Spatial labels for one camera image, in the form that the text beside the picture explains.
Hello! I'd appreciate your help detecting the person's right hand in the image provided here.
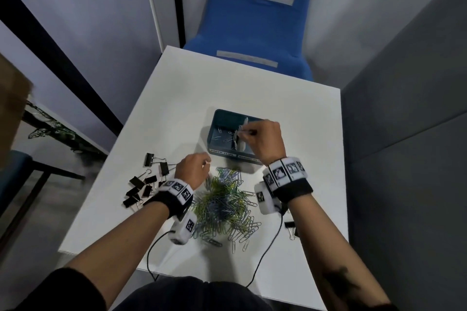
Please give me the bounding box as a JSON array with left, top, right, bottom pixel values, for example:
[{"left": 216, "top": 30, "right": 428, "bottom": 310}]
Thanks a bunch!
[{"left": 240, "top": 119, "right": 288, "bottom": 168}]

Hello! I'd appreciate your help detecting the person's left hand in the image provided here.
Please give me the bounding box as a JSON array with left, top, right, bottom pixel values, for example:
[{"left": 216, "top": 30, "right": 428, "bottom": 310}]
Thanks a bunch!
[{"left": 174, "top": 152, "right": 212, "bottom": 192}]

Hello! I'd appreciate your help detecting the group of black binder clips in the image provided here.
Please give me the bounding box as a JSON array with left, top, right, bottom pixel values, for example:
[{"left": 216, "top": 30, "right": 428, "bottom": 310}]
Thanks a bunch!
[
  {"left": 284, "top": 220, "right": 301, "bottom": 242},
  {"left": 122, "top": 153, "right": 178, "bottom": 209}
]

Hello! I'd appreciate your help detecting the pile of coloured paper clips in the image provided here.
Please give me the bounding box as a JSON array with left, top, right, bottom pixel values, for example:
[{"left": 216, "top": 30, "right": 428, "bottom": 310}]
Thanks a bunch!
[{"left": 189, "top": 167, "right": 263, "bottom": 254}]

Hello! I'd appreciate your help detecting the teal divided organizer box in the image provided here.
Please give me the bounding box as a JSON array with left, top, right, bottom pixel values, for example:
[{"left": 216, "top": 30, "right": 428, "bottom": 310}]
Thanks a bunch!
[{"left": 207, "top": 108, "right": 270, "bottom": 168}]

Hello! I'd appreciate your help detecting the person's right forearm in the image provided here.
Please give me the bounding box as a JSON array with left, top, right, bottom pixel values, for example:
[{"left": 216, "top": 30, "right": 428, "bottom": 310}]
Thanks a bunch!
[{"left": 288, "top": 190, "right": 393, "bottom": 311}]

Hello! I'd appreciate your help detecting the person's left forearm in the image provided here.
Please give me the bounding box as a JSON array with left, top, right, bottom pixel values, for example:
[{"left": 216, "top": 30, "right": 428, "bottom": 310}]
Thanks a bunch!
[{"left": 65, "top": 200, "right": 170, "bottom": 308}]

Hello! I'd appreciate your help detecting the person's black clothing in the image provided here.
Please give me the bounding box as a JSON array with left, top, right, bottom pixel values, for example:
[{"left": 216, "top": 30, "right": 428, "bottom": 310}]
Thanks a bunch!
[{"left": 0, "top": 267, "right": 398, "bottom": 311}]

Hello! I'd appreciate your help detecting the brown cardboard box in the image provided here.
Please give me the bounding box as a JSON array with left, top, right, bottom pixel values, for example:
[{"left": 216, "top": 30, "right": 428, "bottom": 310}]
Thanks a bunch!
[{"left": 0, "top": 52, "right": 34, "bottom": 169}]

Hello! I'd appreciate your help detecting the left wristband with marker tags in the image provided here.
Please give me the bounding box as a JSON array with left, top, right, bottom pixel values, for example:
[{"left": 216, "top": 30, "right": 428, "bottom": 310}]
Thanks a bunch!
[{"left": 143, "top": 177, "right": 195, "bottom": 221}]

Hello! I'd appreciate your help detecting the blue chair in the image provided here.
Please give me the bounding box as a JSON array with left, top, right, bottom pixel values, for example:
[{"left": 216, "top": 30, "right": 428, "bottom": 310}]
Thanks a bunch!
[{"left": 182, "top": 0, "right": 314, "bottom": 82}]

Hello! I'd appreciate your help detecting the side table with leaf pattern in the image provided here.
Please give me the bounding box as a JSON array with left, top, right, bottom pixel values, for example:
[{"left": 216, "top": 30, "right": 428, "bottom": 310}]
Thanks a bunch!
[{"left": 23, "top": 99, "right": 109, "bottom": 156}]

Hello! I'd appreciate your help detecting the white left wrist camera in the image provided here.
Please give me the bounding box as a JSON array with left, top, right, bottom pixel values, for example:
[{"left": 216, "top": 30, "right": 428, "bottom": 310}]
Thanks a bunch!
[{"left": 169, "top": 208, "right": 198, "bottom": 246}]

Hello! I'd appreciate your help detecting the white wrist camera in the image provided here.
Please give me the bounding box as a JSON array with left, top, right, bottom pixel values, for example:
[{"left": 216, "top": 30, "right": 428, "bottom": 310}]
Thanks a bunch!
[
  {"left": 254, "top": 180, "right": 284, "bottom": 216},
  {"left": 169, "top": 208, "right": 198, "bottom": 246}
]

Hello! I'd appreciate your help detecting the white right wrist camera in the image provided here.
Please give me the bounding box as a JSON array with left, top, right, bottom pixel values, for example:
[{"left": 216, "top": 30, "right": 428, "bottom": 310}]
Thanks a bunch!
[{"left": 254, "top": 180, "right": 284, "bottom": 216}]

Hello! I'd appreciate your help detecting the black right camera cable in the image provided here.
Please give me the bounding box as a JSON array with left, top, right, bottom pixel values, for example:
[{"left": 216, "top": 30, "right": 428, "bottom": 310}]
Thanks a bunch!
[{"left": 246, "top": 212, "right": 286, "bottom": 289}]

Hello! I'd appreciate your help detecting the black camera cable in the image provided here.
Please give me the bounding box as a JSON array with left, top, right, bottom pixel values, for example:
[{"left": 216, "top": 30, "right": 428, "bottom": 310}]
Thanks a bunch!
[
  {"left": 145, "top": 229, "right": 174, "bottom": 282},
  {"left": 246, "top": 212, "right": 286, "bottom": 289}
]

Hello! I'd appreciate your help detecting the black left camera cable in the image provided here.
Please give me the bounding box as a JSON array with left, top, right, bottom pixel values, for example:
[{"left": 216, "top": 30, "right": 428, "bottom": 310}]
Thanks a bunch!
[{"left": 145, "top": 229, "right": 174, "bottom": 282}]

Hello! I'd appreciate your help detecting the teal stool with black frame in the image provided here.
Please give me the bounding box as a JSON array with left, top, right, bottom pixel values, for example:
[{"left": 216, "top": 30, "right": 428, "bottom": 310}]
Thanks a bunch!
[{"left": 0, "top": 150, "right": 87, "bottom": 260}]

